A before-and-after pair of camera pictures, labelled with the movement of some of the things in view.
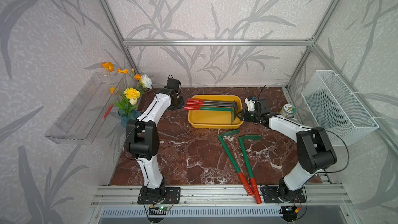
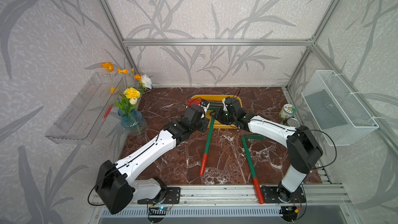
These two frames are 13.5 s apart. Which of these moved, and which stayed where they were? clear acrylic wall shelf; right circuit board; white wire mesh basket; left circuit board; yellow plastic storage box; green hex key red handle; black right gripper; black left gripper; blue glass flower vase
Moved: black right gripper; black left gripper; green hex key red handle
Stayed: clear acrylic wall shelf; white wire mesh basket; blue glass flower vase; left circuit board; right circuit board; yellow plastic storage box
